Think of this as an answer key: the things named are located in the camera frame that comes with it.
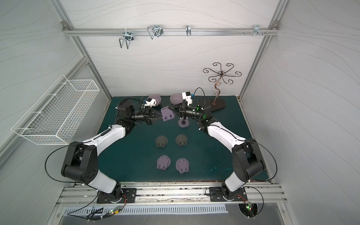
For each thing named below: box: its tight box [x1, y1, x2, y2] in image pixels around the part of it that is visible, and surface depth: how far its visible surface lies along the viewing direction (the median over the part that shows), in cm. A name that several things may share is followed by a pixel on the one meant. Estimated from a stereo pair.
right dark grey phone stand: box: [175, 134, 188, 146], surface depth 97 cm
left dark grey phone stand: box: [155, 135, 169, 148], surface depth 97 cm
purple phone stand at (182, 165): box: [175, 157, 190, 174], surface depth 86 cm
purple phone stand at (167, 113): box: [160, 105, 175, 122], surface depth 73 cm
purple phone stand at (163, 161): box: [156, 154, 172, 171], surface depth 86 cm
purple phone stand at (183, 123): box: [178, 116, 190, 128], surface depth 106 cm
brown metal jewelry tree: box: [202, 62, 242, 111], surface depth 96 cm
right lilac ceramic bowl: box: [169, 92, 184, 105], surface depth 117 cm
